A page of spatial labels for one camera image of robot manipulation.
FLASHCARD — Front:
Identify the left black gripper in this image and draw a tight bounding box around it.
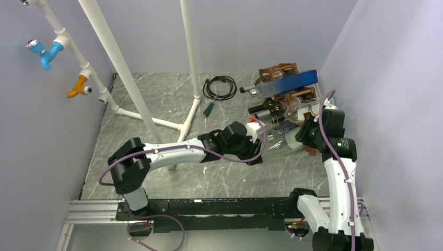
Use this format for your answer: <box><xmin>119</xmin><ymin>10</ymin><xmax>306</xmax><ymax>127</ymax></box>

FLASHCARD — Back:
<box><xmin>224</xmin><ymin>131</ymin><xmax>263</xmax><ymax>165</ymax></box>

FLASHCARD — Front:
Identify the clear square liquor bottle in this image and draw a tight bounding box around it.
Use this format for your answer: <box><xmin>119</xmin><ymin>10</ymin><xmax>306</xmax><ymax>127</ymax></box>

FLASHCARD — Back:
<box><xmin>270</xmin><ymin>98</ymin><xmax>321</xmax><ymax>124</ymax></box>

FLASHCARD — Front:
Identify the blue clear bottle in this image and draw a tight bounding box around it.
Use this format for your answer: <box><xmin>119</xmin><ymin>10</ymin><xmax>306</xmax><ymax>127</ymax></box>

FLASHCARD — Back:
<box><xmin>267</xmin><ymin>124</ymin><xmax>299</xmax><ymax>138</ymax></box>

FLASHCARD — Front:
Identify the dark wine bottle cream label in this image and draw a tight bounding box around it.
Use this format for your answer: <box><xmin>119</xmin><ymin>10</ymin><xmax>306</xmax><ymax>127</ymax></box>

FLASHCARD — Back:
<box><xmin>248</xmin><ymin>97</ymin><xmax>275</xmax><ymax>114</ymax></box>

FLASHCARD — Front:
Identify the green wine bottle silver neck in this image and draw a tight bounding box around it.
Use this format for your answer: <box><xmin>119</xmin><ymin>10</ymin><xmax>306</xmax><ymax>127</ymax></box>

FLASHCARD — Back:
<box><xmin>253</xmin><ymin>103</ymin><xmax>286</xmax><ymax>120</ymax></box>

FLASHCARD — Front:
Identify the tall blue liquid bottle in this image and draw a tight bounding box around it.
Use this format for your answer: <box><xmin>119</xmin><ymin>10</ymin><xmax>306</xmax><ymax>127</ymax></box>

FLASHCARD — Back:
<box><xmin>248</xmin><ymin>70</ymin><xmax>318</xmax><ymax>98</ymax></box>

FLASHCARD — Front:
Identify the dark green wine bottle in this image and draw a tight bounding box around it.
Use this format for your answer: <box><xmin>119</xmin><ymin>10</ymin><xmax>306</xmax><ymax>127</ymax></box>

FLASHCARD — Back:
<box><xmin>239</xmin><ymin>76</ymin><xmax>267</xmax><ymax>93</ymax></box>

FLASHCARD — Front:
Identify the tall clear glass bottle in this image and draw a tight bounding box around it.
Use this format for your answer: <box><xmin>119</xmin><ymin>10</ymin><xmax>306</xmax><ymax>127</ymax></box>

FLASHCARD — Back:
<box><xmin>265</xmin><ymin>132</ymin><xmax>304</xmax><ymax>153</ymax></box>

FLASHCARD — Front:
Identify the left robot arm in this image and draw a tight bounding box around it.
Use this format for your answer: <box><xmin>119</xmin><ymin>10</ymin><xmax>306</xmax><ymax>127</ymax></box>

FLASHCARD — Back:
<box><xmin>108</xmin><ymin>121</ymin><xmax>266</xmax><ymax>220</ymax></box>

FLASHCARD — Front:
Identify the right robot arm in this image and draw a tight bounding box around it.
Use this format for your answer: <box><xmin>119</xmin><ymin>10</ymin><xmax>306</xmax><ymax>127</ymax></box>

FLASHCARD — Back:
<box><xmin>288</xmin><ymin>109</ymin><xmax>375</xmax><ymax>250</ymax></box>

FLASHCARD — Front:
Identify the brown wooden wine rack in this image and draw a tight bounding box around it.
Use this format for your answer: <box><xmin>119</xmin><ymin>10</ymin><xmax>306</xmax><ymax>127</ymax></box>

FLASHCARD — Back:
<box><xmin>258</xmin><ymin>63</ymin><xmax>321</xmax><ymax>156</ymax></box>

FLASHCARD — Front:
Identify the orange plastic faucet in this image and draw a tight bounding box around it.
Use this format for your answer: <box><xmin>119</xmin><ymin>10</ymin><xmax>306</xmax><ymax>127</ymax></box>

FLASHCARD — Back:
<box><xmin>66</xmin><ymin>75</ymin><xmax>92</xmax><ymax>98</ymax></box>

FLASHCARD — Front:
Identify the blue plastic faucet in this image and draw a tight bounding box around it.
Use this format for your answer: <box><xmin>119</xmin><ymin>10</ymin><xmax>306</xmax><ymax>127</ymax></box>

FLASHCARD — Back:
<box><xmin>26</xmin><ymin>39</ymin><xmax>64</xmax><ymax>71</ymax></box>

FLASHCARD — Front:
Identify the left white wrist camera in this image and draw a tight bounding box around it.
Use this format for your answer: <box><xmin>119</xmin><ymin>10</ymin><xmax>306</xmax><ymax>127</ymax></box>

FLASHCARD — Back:
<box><xmin>246</xmin><ymin>116</ymin><xmax>266</xmax><ymax>142</ymax></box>

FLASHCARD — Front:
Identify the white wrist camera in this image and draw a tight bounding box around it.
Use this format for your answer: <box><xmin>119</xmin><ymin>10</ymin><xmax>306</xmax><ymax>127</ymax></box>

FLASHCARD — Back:
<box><xmin>246</xmin><ymin>116</ymin><xmax>266</xmax><ymax>142</ymax></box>
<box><xmin>322</xmin><ymin>98</ymin><xmax>338</xmax><ymax>110</ymax></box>

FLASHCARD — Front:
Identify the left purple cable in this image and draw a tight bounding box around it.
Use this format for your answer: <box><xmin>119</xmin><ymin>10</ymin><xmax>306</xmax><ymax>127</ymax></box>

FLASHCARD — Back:
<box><xmin>98</xmin><ymin>117</ymin><xmax>268</xmax><ymax>251</ymax></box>

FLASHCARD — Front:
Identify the purple cable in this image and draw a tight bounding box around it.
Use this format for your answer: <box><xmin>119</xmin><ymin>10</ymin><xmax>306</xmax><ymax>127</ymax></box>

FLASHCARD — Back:
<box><xmin>286</xmin><ymin>89</ymin><xmax>366</xmax><ymax>251</ymax></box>
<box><xmin>98</xmin><ymin>117</ymin><xmax>268</xmax><ymax>251</ymax></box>

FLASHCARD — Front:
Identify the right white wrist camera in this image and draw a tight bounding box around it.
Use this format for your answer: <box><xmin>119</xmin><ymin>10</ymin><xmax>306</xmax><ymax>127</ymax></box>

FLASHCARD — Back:
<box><xmin>322</xmin><ymin>98</ymin><xmax>338</xmax><ymax>110</ymax></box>

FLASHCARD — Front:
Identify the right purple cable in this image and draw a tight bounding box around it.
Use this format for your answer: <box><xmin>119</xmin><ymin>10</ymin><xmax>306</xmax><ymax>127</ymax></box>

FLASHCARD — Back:
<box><xmin>286</xmin><ymin>89</ymin><xmax>366</xmax><ymax>251</ymax></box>

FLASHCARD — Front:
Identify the green handled screwdriver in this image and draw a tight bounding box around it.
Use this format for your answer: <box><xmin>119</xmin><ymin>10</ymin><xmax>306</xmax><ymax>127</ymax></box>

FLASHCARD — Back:
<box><xmin>203</xmin><ymin>102</ymin><xmax>214</xmax><ymax>118</ymax></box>

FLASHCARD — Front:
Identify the black coiled cable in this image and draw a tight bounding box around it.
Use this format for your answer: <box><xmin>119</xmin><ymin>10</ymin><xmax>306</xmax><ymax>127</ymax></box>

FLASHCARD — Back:
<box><xmin>202</xmin><ymin>75</ymin><xmax>238</xmax><ymax>101</ymax></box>

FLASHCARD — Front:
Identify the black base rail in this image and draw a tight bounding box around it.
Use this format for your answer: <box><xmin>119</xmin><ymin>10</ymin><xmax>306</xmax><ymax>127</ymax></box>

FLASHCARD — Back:
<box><xmin>115</xmin><ymin>197</ymin><xmax>302</xmax><ymax>233</ymax></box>

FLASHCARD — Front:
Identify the white PVC pipe frame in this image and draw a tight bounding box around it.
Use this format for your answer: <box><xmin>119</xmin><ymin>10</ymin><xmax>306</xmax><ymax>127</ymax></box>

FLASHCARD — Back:
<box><xmin>20</xmin><ymin>1</ymin><xmax>201</xmax><ymax>142</ymax></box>

